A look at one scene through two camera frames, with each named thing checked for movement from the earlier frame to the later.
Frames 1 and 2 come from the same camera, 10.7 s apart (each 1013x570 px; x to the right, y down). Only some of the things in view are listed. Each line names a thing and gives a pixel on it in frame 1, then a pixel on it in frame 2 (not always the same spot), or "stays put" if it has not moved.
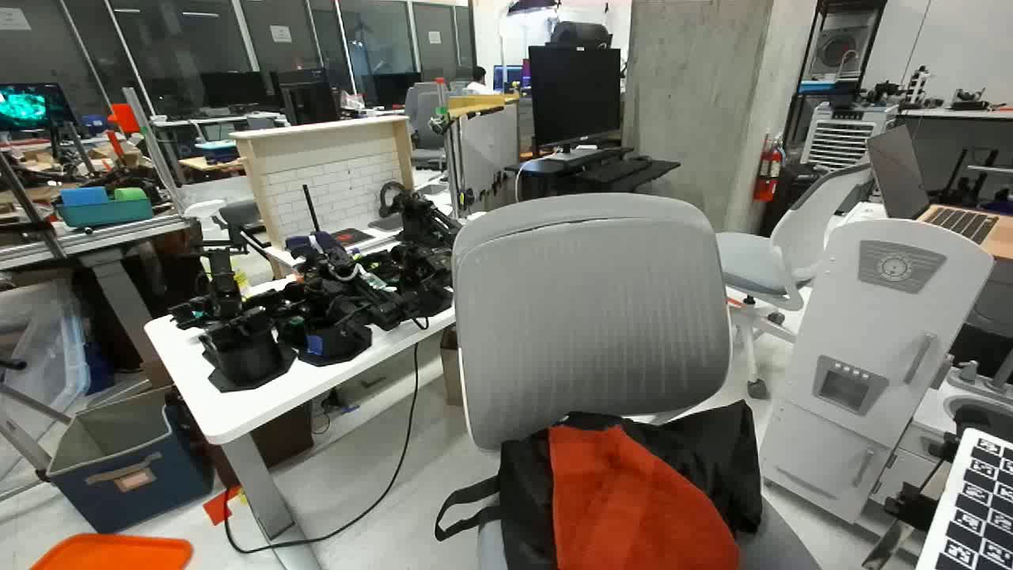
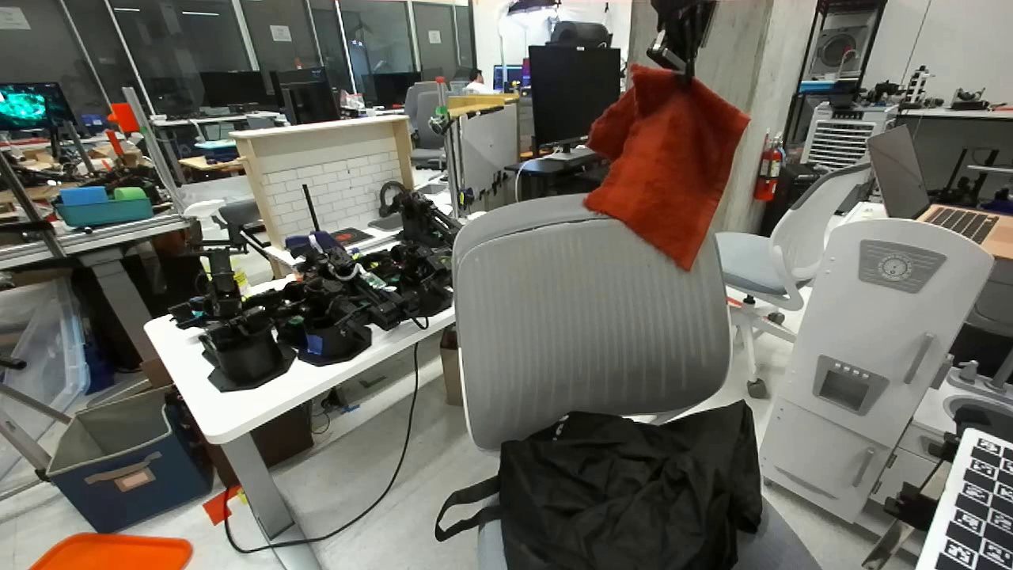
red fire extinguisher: [770, 173] stays put
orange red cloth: [618, 504] -> [663, 151]
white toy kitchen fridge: [869, 345] stays put
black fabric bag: [618, 490] stays put
